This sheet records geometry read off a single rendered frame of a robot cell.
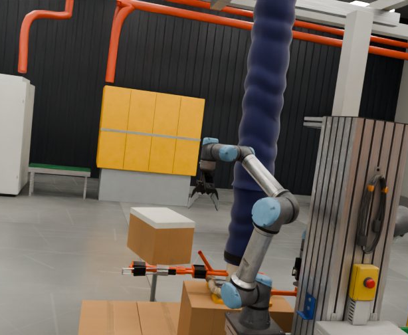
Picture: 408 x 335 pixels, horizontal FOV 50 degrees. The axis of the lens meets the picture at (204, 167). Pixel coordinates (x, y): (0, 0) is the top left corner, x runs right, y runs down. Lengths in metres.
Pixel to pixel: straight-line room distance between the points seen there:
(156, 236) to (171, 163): 5.98
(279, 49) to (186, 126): 7.46
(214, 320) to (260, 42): 1.54
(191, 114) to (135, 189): 2.09
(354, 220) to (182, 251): 2.54
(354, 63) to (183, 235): 2.10
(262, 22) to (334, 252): 1.32
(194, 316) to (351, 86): 2.32
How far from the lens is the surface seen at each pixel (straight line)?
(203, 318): 2.52
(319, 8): 4.42
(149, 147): 9.71
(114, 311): 3.32
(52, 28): 13.03
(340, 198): 1.78
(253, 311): 2.11
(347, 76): 3.88
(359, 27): 3.98
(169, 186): 9.95
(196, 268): 2.63
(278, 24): 2.51
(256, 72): 2.47
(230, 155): 2.01
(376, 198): 1.83
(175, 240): 4.04
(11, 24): 13.14
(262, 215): 1.80
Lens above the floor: 1.93
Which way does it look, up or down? 6 degrees down
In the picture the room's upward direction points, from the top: 7 degrees clockwise
